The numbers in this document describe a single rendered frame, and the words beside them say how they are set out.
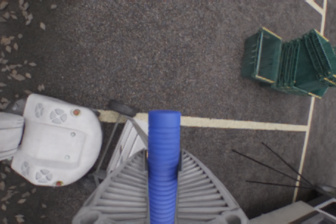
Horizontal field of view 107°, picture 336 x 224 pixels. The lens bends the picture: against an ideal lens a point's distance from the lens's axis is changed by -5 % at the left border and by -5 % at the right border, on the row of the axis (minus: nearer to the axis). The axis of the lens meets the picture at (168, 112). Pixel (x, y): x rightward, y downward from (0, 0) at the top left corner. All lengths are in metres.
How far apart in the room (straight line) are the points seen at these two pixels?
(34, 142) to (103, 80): 0.67
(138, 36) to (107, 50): 0.32
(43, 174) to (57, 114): 0.39
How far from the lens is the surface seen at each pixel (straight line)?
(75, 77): 1.40
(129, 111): 1.12
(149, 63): 1.43
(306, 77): 2.13
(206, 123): 1.72
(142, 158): 0.17
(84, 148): 1.07
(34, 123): 1.20
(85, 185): 1.32
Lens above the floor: 1.35
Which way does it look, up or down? 68 degrees down
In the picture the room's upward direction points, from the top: 105 degrees clockwise
